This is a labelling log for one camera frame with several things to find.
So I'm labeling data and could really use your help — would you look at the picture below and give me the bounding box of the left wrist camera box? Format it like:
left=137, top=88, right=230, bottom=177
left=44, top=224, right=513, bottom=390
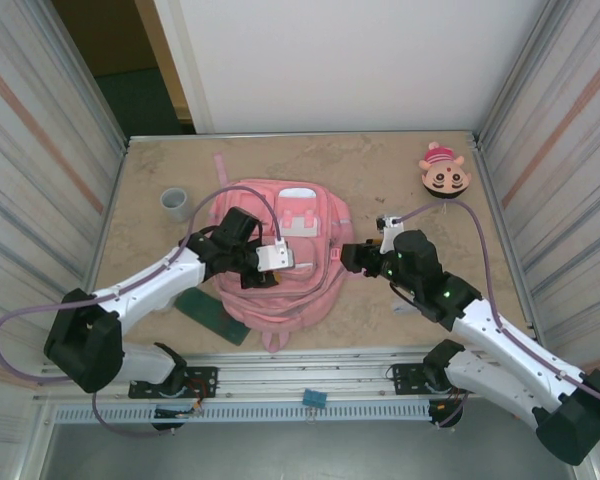
left=256, top=239, right=297, bottom=274

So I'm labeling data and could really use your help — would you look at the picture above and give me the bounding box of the pink cartoon plush toy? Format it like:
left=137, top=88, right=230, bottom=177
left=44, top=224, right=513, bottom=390
left=418, top=140, right=477, bottom=200

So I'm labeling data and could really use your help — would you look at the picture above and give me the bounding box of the white slotted cable duct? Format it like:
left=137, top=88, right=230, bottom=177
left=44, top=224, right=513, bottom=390
left=53, top=403, right=431, bottom=425

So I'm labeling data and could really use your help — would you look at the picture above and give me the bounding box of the grey plastic cup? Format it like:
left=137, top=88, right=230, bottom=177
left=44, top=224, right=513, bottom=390
left=159, top=186, right=194, bottom=224

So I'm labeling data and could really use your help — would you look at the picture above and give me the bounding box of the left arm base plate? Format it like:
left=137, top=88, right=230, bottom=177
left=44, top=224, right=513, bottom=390
left=128, top=366, right=219, bottom=400

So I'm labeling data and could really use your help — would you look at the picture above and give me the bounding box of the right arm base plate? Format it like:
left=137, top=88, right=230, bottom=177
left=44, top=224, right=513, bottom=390
left=390, top=363, right=483, bottom=396

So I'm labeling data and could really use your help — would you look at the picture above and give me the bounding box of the blue binder clip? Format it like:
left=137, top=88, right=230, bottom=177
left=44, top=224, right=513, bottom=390
left=302, top=388, right=328, bottom=424

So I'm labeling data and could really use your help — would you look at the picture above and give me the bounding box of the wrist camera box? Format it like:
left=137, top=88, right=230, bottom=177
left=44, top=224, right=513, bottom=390
left=256, top=239, right=297, bottom=274
left=374, top=213, right=406, bottom=254

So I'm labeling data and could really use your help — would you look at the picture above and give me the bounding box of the aluminium mounting rail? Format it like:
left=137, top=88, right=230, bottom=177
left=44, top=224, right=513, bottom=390
left=32, top=349, right=579, bottom=404

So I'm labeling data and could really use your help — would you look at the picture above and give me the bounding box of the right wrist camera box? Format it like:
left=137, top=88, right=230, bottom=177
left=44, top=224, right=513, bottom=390
left=374, top=213, right=406, bottom=254

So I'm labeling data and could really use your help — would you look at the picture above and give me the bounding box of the dark green notebook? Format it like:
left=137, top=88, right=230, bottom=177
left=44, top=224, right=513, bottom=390
left=174, top=287, right=249, bottom=347

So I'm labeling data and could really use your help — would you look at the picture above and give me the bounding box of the pink student backpack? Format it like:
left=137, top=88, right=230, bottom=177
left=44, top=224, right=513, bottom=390
left=207, top=152, right=354, bottom=354

